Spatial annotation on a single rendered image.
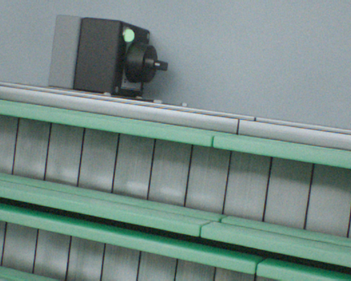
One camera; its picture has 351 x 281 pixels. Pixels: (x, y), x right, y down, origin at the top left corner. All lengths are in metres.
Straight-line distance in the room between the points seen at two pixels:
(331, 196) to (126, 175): 0.20
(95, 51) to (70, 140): 0.10
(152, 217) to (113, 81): 0.21
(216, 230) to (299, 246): 0.07
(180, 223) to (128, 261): 0.13
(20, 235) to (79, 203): 0.15
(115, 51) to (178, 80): 0.10
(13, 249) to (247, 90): 0.30
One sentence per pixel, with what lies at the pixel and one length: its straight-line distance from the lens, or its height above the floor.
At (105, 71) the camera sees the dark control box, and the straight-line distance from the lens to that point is 0.77.
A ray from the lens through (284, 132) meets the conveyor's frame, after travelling 0.66.
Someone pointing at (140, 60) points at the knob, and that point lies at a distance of 0.78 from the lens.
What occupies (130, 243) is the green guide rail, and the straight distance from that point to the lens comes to 0.62.
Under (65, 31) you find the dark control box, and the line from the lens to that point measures 0.80.
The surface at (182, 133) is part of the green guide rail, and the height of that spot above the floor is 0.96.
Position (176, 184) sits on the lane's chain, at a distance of 0.69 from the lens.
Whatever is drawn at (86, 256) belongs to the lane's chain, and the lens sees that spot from 0.74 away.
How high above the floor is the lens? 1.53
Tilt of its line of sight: 70 degrees down
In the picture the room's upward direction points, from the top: 91 degrees counter-clockwise
